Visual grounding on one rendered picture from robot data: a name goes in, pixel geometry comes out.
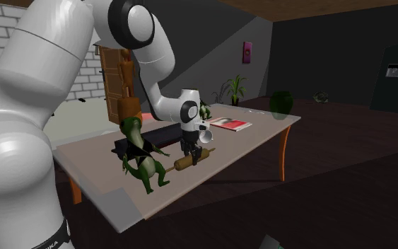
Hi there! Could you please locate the wooden rolling pin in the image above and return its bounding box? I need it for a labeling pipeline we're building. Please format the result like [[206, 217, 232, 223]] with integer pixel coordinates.
[[165, 147, 217, 173]]

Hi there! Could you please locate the long black box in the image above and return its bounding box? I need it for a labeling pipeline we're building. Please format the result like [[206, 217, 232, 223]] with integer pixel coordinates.
[[111, 122, 186, 161]]

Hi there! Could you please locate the small green frog figure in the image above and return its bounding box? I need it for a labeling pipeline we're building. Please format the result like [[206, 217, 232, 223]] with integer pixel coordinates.
[[199, 99, 213, 121]]

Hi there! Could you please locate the red and white book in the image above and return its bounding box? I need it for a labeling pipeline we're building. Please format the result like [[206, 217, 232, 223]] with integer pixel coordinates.
[[206, 117, 253, 133]]

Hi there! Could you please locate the large green frog figure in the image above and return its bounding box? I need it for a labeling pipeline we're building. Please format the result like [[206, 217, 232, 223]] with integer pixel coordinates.
[[121, 116, 171, 195]]

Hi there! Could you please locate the table with orange legs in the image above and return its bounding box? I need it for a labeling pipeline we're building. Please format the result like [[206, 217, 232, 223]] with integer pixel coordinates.
[[52, 102, 302, 234]]

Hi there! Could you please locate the green potted plant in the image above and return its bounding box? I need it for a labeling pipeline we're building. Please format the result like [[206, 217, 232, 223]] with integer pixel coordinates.
[[226, 74, 249, 107]]

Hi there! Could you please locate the brown wooden door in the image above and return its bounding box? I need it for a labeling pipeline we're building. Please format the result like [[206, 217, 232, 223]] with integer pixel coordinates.
[[98, 45, 135, 126]]

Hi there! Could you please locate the dark green vase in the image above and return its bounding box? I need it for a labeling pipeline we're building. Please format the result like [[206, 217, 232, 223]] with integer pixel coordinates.
[[269, 91, 295, 121]]

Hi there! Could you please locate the magenta wall picture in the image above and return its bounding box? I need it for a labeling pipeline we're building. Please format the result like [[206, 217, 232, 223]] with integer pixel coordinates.
[[242, 41, 254, 64]]

